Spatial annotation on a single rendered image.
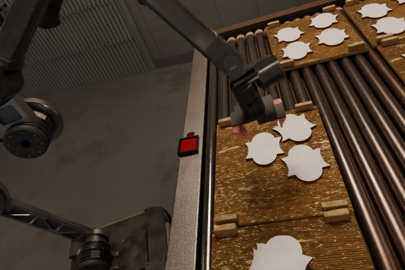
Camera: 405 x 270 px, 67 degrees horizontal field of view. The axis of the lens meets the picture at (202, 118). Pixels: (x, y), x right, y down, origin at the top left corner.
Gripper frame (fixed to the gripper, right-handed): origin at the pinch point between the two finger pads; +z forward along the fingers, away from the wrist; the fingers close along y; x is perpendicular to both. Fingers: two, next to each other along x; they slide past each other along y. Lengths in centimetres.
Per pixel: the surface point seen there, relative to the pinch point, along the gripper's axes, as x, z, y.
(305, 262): 34.4, 3.6, -1.9
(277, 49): -60, 24, -11
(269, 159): 3.1, 10.7, 1.7
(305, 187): 14.6, 10.5, -5.8
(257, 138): -6.4, 12.1, 4.4
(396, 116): -5.3, 19.7, -36.8
